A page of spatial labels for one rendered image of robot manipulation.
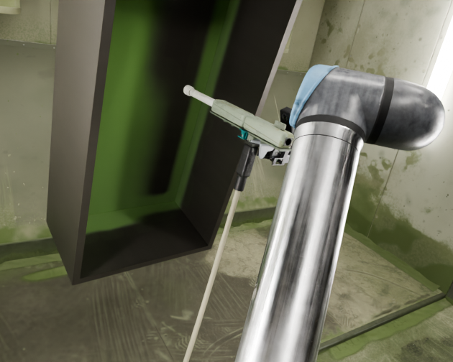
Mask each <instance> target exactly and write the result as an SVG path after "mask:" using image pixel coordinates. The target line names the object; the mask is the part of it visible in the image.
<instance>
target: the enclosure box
mask: <svg viewBox="0 0 453 362"><path fill-rule="evenodd" d="M302 1H303V0H59V3H58V28H57V41H56V54H55V79H54V91H53V105H52V129H51V142H50V167H49V180H48V193H47V217H46V222H47V225H48V228H49V229H50V232H51V235H52V237H53V240H54V242H55V245H56V247H57V249H58V252H59V254H60V258H61V259H62V261H63V264H64V267H65V270H66V271H67V274H68V277H69V279H70V282H71V284H72V285H76V284H81V283H84V282H89V281H92V280H95V279H100V278H103V277H107V276H111V275H114V274H118V273H122V272H127V271H130V270H133V269H138V268H141V267H144V266H149V265H152V264H156V263H160V262H163V261H167V260H171V259H176V258H178V257H182V256H187V255H189V254H194V253H198V252H201V251H205V250H209V249H211V247H212V245H213V243H214V239H215V238H216V234H217V231H218V229H219V226H220V224H221V220H222V218H223V216H224V212H225V210H226V208H227V204H228V202H229V199H230V196H231V194H232V190H233V189H234V184H235V181H236V178H237V168H238V164H239V160H240V157H241V154H242V150H243V147H244V144H245V143H244V141H245V140H246V139H242V138H240V137H238V135H240V136H241V135H242V134H241V132H242V131H241V130H239V129H238V128H237V127H235V126H231V124H230V123H228V122H224V121H223V119H221V118H219V117H217V116H215V115H213V114H212V113H210V111H212V110H211V106H209V105H208V104H206V103H204V102H202V101H200V100H198V99H196V98H194V97H193V96H187V95H186V94H185V93H184V92H183V89H184V88H185V86H186V85H190V86H192V87H193V88H194V89H195V90H197V91H199V92H201V93H203V94H205V95H207V96H209V97H211V98H213V99H219V100H225V101H227V102H229V103H231V104H233V105H235V106H237V107H239V108H241V109H243V110H245V111H247V112H249V113H252V114H253V115H254V116H258V117H260V114H261V112H262V109H263V106H264V105H265V101H266V98H267V95H268V93H269V90H270V87H271V85H272V83H273V79H274V77H275V74H276V71H277V69H278V66H279V63H280V60H281V57H282V55H283V52H284V49H285V46H286V44H287V41H288V38H289V36H290V33H291V30H292V28H293V25H294V22H295V20H296V17H297V14H298V11H299V9H300V6H301V3H302Z"/></svg>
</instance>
